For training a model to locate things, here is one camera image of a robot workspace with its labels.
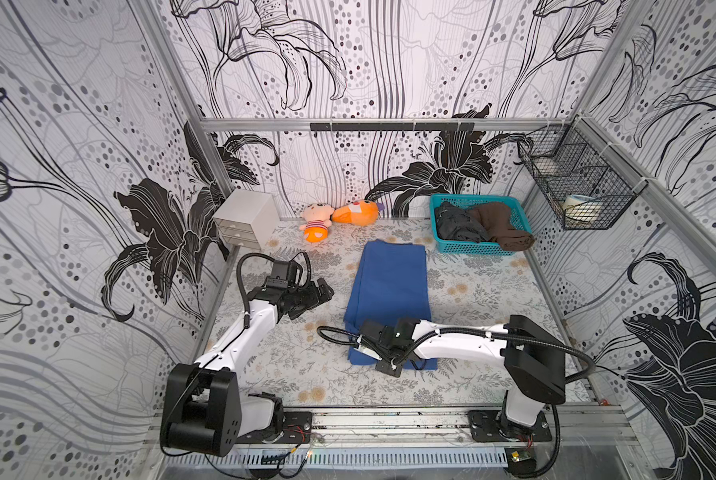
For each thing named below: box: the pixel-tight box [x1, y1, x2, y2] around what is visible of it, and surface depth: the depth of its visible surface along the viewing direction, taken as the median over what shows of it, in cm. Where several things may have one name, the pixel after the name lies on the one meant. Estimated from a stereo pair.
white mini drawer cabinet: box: [213, 188, 280, 251], surface depth 110 cm
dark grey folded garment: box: [436, 201, 491, 243], surface depth 101 cm
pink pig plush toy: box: [299, 202, 335, 243], surface depth 113 cm
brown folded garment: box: [467, 201, 535, 251], surface depth 100 cm
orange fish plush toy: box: [331, 199, 379, 227], surface depth 114 cm
